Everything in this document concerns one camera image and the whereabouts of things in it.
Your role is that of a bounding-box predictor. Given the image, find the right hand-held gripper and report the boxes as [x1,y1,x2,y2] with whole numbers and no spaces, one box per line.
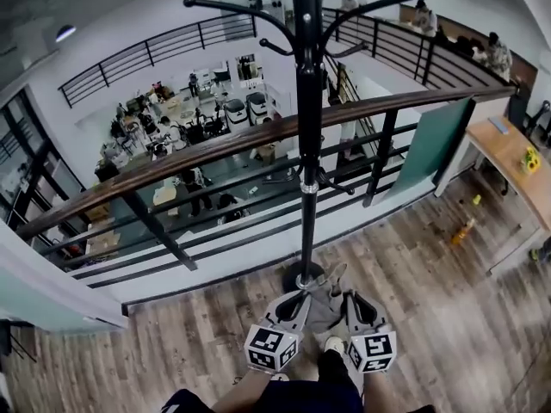
[341,290,398,374]

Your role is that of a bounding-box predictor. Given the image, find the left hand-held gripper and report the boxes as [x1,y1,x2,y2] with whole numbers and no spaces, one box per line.
[244,290,313,376]

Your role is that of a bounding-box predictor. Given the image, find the grey cap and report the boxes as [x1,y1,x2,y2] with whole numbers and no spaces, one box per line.
[300,262,359,331]

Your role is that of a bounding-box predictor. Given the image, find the black metal coat rack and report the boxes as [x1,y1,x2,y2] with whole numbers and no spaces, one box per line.
[183,0,428,293]

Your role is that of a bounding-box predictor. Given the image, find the person's left forearm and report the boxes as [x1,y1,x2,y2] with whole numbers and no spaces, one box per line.
[212,368,282,413]

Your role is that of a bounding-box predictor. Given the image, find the person's right forearm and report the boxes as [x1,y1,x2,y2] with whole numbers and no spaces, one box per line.
[364,370,432,413]

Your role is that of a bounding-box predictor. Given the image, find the person's dark shorts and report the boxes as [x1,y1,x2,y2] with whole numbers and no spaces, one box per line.
[159,349,363,413]

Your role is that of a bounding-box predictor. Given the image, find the orange bottle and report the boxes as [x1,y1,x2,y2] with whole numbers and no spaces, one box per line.
[449,218,477,246]

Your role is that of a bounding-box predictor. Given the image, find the railing with wooden handrail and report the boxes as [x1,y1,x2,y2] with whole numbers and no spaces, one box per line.
[15,84,517,283]

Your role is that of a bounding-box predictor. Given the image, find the green panel board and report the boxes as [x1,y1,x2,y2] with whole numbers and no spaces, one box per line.
[390,96,477,196]

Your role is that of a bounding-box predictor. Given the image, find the white and black machine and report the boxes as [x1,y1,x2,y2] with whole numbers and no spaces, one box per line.
[224,98,251,133]
[245,91,276,126]

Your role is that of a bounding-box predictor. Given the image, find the wooden staircase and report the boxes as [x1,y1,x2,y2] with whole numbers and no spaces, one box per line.
[325,56,391,163]

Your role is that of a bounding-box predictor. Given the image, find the pile of cardboard boxes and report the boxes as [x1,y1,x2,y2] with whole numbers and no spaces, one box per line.
[84,203,122,258]

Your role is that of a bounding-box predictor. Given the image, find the wooden desk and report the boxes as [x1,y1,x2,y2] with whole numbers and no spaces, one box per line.
[466,116,551,275]

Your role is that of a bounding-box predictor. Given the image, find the yellow sunflower bunch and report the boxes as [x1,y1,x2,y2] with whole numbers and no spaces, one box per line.
[519,145,543,176]

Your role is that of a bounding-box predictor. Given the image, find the grey flat box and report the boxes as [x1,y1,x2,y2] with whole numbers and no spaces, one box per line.
[487,115,511,135]

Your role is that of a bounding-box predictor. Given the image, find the black railing with dark floor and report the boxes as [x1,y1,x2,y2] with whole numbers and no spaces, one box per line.
[320,6,517,90]

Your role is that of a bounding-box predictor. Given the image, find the black office chair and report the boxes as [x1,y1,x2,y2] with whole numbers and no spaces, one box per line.
[522,99,551,142]

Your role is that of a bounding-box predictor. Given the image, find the long black metal railing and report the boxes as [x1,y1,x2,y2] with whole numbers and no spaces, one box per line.
[58,12,259,109]

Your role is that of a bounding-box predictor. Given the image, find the black framed window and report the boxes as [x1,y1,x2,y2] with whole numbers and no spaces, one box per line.
[0,89,88,234]

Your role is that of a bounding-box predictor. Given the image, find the round ceiling light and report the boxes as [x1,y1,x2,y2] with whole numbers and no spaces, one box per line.
[54,24,78,44]

